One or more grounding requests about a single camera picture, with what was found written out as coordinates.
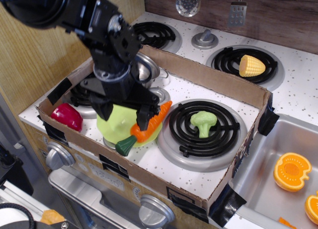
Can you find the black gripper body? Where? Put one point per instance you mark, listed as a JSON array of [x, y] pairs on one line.
[[121, 88]]

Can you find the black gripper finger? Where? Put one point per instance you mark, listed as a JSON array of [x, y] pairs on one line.
[[103, 108], [144, 114]]

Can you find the orange toy carrot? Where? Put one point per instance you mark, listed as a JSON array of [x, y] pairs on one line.
[[137, 135]]

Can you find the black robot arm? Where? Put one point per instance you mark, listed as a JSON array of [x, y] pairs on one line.
[[113, 46]]

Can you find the light green plastic plate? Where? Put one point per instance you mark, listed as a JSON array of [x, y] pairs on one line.
[[119, 124]]

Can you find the silver middle stove knob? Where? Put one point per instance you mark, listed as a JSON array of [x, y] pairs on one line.
[[163, 95]]

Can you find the silver stove knob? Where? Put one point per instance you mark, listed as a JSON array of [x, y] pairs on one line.
[[109, 144], [163, 95], [205, 40]]

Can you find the stainless steel pot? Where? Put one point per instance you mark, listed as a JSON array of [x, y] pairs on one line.
[[149, 71]]

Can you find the silver front stove knob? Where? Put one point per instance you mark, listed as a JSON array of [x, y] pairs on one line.
[[109, 144]]

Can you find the red toy bell pepper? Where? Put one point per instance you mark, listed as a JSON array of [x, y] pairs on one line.
[[68, 116]]

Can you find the front right black burner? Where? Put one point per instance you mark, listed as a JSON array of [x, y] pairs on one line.
[[179, 140]]

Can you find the brown cardboard fence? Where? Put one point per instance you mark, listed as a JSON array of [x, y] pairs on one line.
[[145, 170]]

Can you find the green toy broccoli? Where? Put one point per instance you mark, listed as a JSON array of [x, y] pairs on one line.
[[203, 120]]

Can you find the left silver oven knob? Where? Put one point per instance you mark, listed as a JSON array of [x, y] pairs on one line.
[[58, 156]]

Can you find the silver oven knob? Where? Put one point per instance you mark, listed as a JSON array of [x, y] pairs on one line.
[[58, 156], [153, 213]]

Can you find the silver back stove knob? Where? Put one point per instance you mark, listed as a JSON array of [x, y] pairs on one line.
[[205, 40]]

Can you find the right silver oven knob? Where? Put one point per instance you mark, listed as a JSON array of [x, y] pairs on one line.
[[153, 213]]

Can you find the back right black burner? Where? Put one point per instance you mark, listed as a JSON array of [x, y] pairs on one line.
[[228, 59]]

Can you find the hanging metal strainer ladle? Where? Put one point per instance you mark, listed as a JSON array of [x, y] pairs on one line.
[[188, 8]]

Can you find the yellow toy corn cob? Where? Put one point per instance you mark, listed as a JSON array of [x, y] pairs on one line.
[[250, 66]]

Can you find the orange object bottom left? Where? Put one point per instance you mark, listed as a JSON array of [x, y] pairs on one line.
[[51, 217]]

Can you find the hanging metal slotted spatula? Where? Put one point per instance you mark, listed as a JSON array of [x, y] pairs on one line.
[[237, 13]]

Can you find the stainless steel sink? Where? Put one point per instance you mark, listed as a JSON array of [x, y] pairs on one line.
[[266, 202]]

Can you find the large orange fruit half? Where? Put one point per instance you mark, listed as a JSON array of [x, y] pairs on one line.
[[291, 171]]

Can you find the small orange piece in sink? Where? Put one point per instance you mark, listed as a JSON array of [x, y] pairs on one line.
[[286, 223]]

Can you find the small orange fruit half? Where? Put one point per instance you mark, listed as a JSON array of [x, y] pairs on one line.
[[311, 208]]

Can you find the silver oven door handle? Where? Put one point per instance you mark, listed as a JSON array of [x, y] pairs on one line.
[[96, 206]]

